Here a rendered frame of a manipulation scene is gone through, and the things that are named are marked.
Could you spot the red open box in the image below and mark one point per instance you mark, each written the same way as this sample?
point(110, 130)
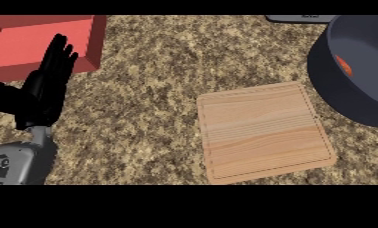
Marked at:
point(30, 43)

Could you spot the dark grey pot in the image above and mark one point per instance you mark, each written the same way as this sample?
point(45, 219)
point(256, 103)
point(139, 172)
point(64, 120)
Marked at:
point(344, 82)

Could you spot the wooden cutting board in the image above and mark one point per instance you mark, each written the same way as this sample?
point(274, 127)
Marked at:
point(263, 132)

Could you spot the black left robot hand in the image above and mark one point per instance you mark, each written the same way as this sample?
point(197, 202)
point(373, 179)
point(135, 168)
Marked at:
point(46, 85)

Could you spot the flat grey appliance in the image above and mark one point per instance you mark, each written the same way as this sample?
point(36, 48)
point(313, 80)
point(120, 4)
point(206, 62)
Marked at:
point(300, 18)

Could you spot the orange sweet potato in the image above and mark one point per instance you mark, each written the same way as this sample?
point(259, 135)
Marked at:
point(344, 65)

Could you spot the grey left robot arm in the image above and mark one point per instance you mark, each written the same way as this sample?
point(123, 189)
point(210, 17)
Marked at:
point(24, 158)

